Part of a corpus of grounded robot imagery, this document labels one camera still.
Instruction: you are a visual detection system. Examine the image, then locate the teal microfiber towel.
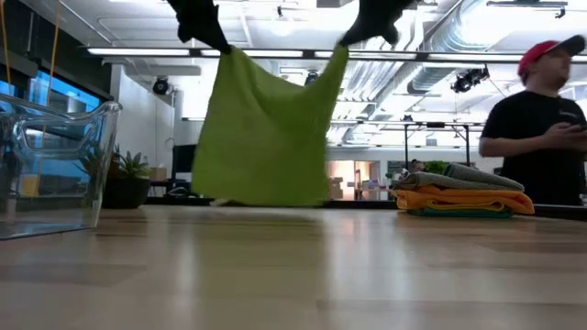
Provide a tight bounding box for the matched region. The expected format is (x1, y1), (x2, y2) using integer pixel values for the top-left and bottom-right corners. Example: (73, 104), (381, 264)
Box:
(406, 208), (514, 219)

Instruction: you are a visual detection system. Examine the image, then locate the background black rig frame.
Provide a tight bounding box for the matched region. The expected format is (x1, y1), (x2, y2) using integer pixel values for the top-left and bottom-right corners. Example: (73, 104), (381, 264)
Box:
(329, 116), (487, 171)

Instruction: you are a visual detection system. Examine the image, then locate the yellow extension cord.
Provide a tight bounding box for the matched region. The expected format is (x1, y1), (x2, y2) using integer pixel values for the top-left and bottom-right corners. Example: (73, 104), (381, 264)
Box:
(0, 0), (61, 106)

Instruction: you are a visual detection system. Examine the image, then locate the clear plastic bin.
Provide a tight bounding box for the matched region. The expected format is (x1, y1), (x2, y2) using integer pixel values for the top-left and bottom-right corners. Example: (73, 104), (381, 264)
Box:
(0, 93), (124, 240)

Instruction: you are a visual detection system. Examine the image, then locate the lime green microfiber towel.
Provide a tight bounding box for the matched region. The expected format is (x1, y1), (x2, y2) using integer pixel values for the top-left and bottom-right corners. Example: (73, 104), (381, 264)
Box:
(190, 44), (350, 208)

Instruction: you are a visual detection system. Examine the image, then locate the black computer monitor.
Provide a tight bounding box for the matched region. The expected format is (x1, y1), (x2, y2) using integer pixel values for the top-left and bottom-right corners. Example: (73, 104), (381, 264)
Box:
(172, 144), (198, 181)

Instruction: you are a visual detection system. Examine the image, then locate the small potted succulent plant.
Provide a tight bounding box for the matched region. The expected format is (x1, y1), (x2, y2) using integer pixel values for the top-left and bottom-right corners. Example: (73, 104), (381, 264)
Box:
(77, 144), (152, 210)

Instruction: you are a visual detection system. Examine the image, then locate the long ceiling light strip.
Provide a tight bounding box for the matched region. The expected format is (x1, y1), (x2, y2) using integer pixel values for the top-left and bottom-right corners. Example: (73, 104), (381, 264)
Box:
(86, 47), (192, 57)

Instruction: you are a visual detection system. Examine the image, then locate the black ceiling spotlight cluster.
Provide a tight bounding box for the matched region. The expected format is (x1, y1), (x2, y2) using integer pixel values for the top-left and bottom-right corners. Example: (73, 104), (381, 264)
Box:
(450, 66), (491, 94)

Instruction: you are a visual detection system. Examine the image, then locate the orange microfiber towel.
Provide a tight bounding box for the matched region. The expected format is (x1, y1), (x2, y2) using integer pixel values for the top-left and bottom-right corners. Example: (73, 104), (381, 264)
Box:
(393, 184), (536, 215)

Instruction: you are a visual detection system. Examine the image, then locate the grey microfiber towel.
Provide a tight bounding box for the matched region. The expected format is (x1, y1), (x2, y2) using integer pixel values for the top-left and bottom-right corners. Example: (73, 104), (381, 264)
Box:
(393, 163), (526, 193)

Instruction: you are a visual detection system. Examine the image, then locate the large glass window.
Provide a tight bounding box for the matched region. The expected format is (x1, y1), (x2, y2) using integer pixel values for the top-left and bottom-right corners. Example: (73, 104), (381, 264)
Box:
(0, 68), (111, 138)

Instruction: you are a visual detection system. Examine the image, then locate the green background plant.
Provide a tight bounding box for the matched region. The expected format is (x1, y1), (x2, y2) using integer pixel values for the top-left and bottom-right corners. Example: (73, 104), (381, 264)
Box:
(424, 159), (450, 175)

